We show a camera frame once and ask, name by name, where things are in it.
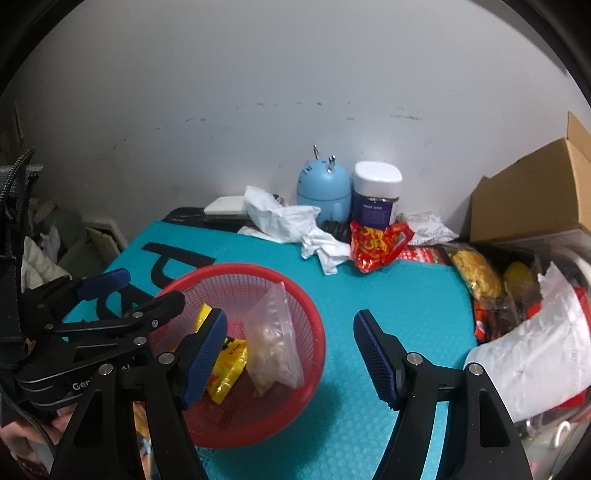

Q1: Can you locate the teal printed foam mat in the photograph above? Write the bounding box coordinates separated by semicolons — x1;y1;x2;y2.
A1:
60;220;481;480

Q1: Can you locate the person's left hand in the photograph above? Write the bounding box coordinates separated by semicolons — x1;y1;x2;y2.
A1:
0;406;72;476

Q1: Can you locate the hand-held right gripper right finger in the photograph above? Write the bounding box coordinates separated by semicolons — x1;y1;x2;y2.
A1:
353;309;534;480

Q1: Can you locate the white crumpled paper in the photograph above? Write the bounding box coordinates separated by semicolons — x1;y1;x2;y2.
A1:
243;185;321;244

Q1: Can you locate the red plastic mesh basket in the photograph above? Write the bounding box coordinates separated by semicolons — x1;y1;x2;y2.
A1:
148;263;327;448

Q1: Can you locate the white crumpled tissue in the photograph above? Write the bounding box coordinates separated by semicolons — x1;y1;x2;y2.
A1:
300;226;352;276

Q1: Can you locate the pile of clothes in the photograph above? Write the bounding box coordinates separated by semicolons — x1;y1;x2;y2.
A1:
21;198;125;289

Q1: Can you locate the clear plastic snack bag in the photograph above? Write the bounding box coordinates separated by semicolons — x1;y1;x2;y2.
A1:
242;281;305;397

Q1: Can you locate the white plastic bag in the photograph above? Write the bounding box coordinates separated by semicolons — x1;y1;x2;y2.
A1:
464;261;591;423

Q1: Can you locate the brown cardboard box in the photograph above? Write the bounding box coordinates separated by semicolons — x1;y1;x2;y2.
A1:
470;111;591;244

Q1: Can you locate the patterned tissue pack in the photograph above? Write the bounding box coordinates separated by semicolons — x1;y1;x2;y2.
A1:
397;211;460;246

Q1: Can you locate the red yellow-print snack packet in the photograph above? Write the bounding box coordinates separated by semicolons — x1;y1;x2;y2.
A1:
349;220;415;274

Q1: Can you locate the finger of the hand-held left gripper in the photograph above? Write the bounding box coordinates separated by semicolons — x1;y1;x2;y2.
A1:
21;268;131;329
44;292;186;366

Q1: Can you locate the blue egg-shaped device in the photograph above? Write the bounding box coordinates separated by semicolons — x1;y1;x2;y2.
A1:
296;144;352;229

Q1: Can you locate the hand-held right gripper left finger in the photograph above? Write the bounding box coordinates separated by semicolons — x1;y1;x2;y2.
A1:
50;308;228;480

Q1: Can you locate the black ribbed object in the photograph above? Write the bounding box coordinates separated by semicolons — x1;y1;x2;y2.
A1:
321;220;354;241

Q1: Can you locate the white flat box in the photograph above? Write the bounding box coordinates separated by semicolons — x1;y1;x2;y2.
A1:
204;196;252;221

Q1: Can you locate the flat red printed packet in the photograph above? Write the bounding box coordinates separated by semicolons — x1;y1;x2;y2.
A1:
397;246;455;266

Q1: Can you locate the red orange snack packet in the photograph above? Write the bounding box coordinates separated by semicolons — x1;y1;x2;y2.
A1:
475;295;546;343

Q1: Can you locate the clear bag of yellow chips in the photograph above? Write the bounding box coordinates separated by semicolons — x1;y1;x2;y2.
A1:
443;244;506;301

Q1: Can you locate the white-lidded blue jar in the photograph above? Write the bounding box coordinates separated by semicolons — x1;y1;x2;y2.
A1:
352;161;403;230

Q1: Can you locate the yellow snack packet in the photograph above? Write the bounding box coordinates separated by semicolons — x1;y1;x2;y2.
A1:
196;304;249;406

